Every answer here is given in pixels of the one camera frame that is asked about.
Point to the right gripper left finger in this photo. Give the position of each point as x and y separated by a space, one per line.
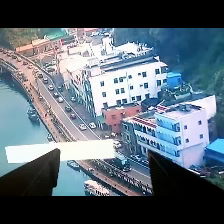
36 178

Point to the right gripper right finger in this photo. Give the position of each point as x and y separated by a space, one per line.
173 180

